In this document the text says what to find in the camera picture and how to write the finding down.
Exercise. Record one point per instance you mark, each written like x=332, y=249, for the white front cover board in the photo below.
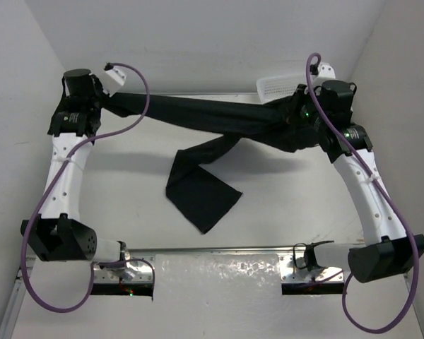
x=219, y=297

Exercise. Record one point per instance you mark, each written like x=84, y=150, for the black trousers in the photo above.
x=201, y=197

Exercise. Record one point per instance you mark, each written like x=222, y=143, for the white plastic basket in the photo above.
x=275, y=87

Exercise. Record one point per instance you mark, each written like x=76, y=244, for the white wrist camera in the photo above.
x=321, y=72
x=112, y=79

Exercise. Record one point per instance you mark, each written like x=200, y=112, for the metal base plate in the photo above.
x=291, y=274
x=134, y=267

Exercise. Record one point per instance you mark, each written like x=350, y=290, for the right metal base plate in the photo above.
x=291, y=274

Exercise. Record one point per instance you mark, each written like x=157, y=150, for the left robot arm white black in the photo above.
x=57, y=233

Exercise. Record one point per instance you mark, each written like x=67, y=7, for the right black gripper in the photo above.
x=299, y=97

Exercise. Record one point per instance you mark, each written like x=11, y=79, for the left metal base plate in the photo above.
x=134, y=267

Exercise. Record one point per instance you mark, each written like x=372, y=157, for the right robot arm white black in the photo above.
x=389, y=248

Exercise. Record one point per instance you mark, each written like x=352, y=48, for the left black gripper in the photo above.
x=97, y=87

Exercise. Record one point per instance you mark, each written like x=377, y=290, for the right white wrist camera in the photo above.
x=321, y=72

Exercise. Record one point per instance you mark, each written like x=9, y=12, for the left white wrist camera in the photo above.
x=112, y=79

